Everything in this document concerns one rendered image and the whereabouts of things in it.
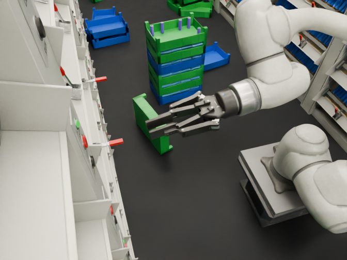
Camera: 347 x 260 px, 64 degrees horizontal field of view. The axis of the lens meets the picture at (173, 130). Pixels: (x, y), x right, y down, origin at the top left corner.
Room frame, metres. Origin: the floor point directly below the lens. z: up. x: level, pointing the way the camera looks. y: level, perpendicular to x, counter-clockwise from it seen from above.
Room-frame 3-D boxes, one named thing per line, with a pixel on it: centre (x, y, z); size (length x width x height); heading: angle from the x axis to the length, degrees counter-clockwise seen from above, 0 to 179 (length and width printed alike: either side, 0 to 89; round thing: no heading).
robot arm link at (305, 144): (0.64, -0.50, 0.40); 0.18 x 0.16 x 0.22; 11
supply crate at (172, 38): (1.45, -0.01, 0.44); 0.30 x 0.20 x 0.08; 112
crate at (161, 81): (1.45, -0.01, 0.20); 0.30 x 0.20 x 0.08; 112
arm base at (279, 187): (0.67, -0.49, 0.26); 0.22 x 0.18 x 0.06; 11
